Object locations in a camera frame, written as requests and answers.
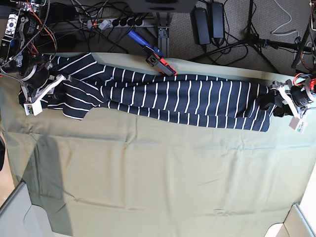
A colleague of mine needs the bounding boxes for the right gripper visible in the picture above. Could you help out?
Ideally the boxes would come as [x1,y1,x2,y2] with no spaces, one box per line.
[19,65,72,102]

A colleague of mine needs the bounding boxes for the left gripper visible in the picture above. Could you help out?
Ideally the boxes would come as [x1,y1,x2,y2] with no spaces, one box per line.
[258,78,316,119]

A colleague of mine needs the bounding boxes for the navy white striped T-shirt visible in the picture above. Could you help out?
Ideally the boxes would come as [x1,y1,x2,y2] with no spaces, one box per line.
[18,53,275,133]

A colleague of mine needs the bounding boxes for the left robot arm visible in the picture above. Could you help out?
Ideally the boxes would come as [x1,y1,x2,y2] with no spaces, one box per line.
[255,0,316,119]

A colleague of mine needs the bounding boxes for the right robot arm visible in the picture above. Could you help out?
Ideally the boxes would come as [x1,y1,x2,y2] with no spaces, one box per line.
[0,0,61,104]

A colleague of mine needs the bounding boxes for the black tripod stand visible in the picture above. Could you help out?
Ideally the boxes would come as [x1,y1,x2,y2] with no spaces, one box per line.
[190,0,316,74]

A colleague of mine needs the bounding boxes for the white power strip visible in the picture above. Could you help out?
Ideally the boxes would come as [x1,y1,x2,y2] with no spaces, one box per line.
[86,17,146,31]

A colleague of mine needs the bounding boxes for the light green table cloth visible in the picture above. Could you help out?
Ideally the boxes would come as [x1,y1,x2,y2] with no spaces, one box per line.
[0,51,316,237]

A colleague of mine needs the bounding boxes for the blue orange bar clamp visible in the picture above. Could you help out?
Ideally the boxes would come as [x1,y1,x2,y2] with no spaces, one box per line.
[127,30,177,77]

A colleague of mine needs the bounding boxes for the black power adapter right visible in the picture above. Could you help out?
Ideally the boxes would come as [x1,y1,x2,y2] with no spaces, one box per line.
[209,2,225,39]

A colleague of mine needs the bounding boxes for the black power adapter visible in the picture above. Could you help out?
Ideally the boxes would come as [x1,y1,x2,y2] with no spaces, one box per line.
[190,7,211,45]
[209,2,225,39]

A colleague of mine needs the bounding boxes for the grey monitor base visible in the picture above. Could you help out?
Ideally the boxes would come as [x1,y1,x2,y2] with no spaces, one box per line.
[126,0,198,13]

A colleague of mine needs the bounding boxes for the black power adapter left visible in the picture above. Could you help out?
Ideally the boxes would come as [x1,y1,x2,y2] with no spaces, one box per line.
[190,7,211,45]

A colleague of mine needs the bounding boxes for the grey bin bottom right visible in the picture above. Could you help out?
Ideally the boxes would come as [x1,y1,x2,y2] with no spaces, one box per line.
[264,203,316,237]

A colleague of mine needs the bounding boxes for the grey bin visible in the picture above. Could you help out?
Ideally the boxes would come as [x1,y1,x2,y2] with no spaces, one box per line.
[0,182,54,237]
[264,203,316,237]

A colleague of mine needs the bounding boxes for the grey bin bottom left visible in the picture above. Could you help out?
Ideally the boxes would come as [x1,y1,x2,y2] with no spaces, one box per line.
[0,182,54,237]

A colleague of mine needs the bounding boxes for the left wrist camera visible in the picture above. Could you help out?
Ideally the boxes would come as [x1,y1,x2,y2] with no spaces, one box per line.
[289,117,307,134]

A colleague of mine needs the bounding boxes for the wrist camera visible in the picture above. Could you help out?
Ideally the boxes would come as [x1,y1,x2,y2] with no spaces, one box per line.
[289,117,307,134]
[24,100,43,116]

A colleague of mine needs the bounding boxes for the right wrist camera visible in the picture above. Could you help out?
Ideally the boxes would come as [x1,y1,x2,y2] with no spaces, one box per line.
[24,100,43,116]

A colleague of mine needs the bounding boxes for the white cable on floor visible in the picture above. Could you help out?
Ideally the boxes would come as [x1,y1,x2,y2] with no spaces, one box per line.
[272,0,308,65]

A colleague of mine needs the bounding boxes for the aluminium frame post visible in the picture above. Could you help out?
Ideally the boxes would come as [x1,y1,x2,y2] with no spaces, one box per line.
[153,12,173,58]

